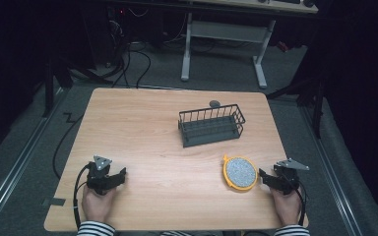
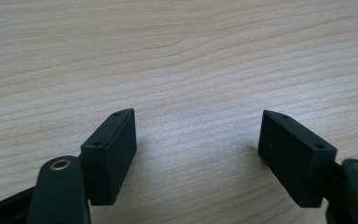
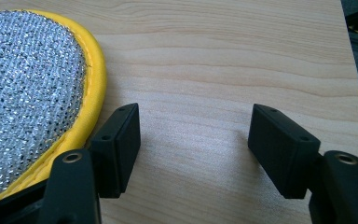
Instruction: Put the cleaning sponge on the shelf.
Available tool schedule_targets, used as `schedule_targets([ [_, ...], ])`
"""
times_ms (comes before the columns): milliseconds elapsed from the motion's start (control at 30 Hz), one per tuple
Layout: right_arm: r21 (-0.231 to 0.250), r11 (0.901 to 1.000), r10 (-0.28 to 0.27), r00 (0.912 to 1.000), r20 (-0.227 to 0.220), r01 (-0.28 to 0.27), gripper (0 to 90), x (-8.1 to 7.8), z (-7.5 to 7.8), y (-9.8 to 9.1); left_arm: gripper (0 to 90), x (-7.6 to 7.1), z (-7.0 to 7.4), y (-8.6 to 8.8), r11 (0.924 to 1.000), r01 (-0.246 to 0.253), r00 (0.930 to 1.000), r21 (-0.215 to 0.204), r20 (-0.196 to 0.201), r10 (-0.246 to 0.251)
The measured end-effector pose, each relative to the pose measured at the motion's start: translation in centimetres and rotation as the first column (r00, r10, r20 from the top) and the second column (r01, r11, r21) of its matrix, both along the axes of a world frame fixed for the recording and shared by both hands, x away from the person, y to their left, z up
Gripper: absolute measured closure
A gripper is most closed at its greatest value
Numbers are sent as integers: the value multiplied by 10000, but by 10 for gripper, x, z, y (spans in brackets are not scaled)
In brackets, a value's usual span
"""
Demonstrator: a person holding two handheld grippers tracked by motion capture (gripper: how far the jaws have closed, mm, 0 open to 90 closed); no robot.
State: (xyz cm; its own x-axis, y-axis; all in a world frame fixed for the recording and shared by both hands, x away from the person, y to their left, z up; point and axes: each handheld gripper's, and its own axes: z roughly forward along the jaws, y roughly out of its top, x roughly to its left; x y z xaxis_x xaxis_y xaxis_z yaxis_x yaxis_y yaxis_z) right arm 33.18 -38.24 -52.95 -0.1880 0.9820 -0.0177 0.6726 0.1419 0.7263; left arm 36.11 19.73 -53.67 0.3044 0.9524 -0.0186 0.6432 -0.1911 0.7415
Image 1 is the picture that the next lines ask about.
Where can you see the round yellow speckled scrubber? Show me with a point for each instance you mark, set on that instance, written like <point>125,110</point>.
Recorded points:
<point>241,173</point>

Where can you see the person's left hand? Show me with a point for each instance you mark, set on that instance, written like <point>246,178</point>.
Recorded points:
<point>95,205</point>

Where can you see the grey tape strip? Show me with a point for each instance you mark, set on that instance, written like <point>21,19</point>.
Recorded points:
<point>57,201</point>

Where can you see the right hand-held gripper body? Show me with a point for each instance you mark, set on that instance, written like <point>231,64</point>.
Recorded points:
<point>287,178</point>

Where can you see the person's right hand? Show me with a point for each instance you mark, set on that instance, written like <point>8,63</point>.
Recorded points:
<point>287,208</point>

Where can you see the white metal-frame desk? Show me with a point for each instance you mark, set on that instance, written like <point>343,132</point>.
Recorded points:
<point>226,31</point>

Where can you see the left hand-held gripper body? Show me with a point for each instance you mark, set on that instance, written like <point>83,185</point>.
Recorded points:
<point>97,175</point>

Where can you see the small round grey disc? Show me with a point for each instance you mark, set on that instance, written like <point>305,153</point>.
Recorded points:
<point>214,103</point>

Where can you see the metal floor rail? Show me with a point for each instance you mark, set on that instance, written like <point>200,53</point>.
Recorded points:
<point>331,173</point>
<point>16,164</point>

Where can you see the black metal stand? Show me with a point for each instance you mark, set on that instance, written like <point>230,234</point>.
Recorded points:
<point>310,95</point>
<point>54,78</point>

